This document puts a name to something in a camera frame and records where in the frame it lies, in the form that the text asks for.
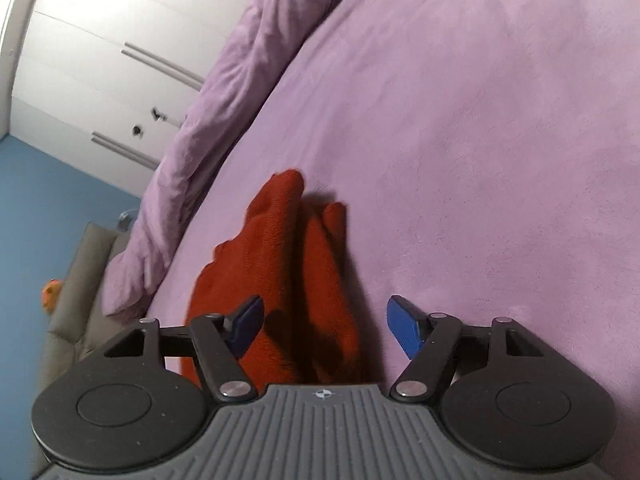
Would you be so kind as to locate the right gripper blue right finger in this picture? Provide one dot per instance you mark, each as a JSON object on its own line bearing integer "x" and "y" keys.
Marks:
{"x": 430, "y": 342}

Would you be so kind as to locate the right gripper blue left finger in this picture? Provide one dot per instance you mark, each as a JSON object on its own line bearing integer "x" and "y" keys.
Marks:
{"x": 219, "y": 342}

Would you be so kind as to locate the rust red knit cardigan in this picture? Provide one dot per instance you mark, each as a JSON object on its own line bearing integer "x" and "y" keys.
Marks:
{"x": 291, "y": 252}

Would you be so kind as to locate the orange plush toy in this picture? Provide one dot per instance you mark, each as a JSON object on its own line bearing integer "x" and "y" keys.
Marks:
{"x": 49, "y": 295}

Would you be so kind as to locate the purple bed sheet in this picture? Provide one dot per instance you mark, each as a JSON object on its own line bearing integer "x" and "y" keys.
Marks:
{"x": 487, "y": 152}

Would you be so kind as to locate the white wardrobe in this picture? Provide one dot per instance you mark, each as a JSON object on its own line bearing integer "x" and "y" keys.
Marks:
{"x": 103, "y": 85}

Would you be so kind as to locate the purple rolled duvet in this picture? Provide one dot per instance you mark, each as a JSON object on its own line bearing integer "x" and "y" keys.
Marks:
{"x": 267, "y": 37}

